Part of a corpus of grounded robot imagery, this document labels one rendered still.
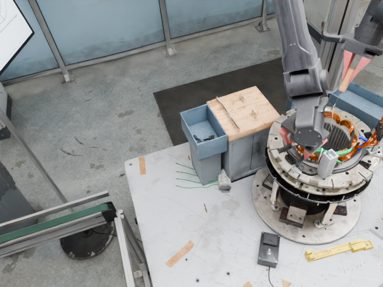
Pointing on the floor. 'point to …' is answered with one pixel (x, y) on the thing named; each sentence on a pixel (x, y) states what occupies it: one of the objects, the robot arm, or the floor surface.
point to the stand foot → (73, 246)
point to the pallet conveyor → (56, 230)
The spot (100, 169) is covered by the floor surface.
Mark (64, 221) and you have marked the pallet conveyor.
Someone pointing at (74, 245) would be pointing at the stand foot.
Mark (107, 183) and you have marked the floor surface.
